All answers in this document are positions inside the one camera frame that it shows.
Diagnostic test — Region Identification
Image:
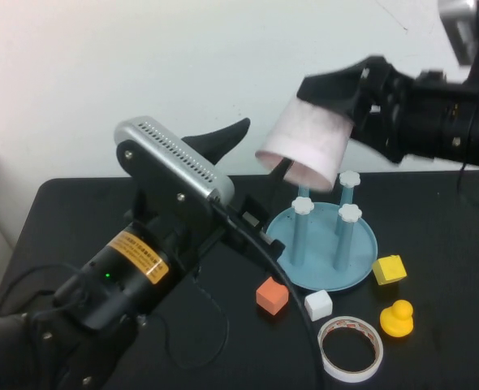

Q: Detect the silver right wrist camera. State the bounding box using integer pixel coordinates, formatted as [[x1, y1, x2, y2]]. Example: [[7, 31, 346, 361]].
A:
[[437, 0, 479, 97]]

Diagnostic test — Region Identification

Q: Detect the pink plastic cup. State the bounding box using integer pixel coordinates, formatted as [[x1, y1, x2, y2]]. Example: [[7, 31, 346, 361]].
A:
[[254, 98, 353, 193]]

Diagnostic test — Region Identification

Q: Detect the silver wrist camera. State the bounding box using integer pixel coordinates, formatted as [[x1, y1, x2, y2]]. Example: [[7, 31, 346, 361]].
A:
[[437, 0, 479, 97], [114, 116, 235, 228]]

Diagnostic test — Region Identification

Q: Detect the thick black camera cable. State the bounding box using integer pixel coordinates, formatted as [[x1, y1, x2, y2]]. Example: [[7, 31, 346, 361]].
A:
[[210, 197, 330, 390]]

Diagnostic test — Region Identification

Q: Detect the thin black cable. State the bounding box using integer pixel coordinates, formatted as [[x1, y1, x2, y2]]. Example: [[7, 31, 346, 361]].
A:
[[157, 275, 230, 369], [456, 160, 479, 212]]

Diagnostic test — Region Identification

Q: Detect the yellow rubber duck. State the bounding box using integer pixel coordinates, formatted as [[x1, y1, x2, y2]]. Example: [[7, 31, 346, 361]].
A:
[[378, 299, 414, 338]]

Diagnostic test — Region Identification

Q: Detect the white cube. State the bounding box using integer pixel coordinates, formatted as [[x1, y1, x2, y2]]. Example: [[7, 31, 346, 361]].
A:
[[304, 289, 333, 322]]

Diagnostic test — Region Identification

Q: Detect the white tape roll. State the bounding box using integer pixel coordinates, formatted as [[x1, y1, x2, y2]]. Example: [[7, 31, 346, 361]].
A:
[[315, 314, 384, 383]]

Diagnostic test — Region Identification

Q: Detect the orange cube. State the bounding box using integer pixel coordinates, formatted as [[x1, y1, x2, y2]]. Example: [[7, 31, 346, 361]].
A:
[[255, 275, 290, 316]]

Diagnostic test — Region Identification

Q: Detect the blue cup stand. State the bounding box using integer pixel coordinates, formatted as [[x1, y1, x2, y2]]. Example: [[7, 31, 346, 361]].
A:
[[265, 170, 378, 293]]

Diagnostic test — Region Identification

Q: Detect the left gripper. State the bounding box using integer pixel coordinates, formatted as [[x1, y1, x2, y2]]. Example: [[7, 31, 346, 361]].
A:
[[128, 116, 293, 278]]

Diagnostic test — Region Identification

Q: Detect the yellow cube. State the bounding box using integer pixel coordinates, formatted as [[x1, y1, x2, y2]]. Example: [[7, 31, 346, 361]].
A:
[[370, 254, 408, 287]]

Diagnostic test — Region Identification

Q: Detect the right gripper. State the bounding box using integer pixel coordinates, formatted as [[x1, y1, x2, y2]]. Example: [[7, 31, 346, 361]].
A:
[[296, 55, 420, 166]]

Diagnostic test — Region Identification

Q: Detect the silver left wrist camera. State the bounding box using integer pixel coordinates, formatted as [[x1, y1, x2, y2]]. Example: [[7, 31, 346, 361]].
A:
[[114, 116, 235, 228]]

